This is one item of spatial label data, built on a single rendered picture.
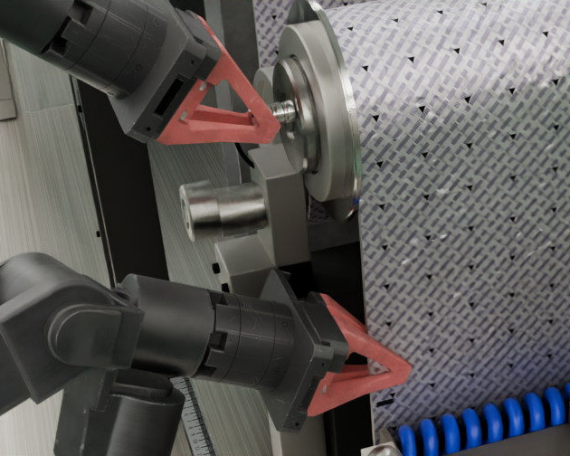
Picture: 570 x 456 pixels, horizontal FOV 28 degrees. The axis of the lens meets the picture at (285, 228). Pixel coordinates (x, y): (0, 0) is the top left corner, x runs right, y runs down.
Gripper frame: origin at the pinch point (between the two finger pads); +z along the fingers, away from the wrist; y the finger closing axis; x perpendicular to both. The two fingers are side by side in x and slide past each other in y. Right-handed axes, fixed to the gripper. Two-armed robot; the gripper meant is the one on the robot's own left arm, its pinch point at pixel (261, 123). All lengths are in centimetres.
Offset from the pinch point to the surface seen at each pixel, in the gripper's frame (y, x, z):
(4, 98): -97, -37, 13
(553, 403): 8.7, -5.3, 26.5
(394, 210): 5.1, 0.5, 8.6
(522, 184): 5.3, 6.1, 15.2
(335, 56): 3.0, 6.3, -0.1
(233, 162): -35.8, -12.8, 18.8
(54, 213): -63, -37, 17
